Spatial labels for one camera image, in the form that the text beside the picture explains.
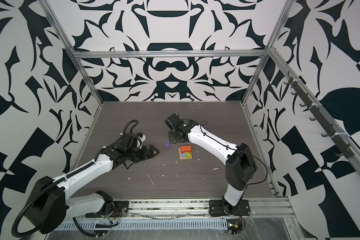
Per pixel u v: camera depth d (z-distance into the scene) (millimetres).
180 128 585
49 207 401
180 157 912
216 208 741
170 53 941
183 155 895
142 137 801
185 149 916
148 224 680
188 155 895
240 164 447
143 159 733
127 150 649
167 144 964
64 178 445
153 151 755
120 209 743
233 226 713
